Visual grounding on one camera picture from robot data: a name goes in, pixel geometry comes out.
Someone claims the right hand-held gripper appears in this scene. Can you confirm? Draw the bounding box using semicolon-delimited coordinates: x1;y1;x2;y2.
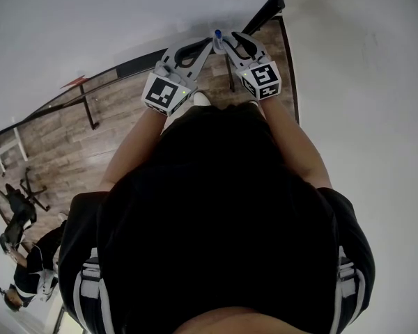
222;31;283;101

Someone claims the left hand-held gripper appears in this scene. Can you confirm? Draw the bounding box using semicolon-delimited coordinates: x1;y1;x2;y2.
141;38;215;118

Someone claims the blue-capped whiteboard marker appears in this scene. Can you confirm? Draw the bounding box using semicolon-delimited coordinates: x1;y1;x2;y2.
212;29;225;54

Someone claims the person's left forearm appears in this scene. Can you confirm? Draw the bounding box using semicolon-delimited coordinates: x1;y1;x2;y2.
98;105;169;191

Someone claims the person's right forearm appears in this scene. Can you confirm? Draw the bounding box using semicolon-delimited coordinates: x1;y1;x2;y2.
260;97;334;190

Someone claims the black metal stand leg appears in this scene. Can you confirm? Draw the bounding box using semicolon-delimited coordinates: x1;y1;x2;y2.
79;81;102;132
224;53;236;93

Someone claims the person's white left shoe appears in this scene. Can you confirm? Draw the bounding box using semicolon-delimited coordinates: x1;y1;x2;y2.
192;91;212;107

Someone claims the red flat object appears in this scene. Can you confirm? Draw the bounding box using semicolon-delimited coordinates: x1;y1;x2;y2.
60;74;88;90

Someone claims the person's black shirt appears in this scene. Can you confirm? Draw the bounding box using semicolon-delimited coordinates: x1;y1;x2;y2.
57;102;376;334

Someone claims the black office chair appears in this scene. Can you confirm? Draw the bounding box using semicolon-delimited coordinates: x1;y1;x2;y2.
0;166;52;245

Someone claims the black board frame bar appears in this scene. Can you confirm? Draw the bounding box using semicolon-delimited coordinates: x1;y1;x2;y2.
241;0;300;35

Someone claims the white shelf frame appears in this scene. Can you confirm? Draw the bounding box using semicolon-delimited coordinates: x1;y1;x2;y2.
0;116;29;173

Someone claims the white harness strap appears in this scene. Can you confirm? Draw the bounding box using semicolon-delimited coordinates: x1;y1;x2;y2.
72;247;104;334
334;245;367;334

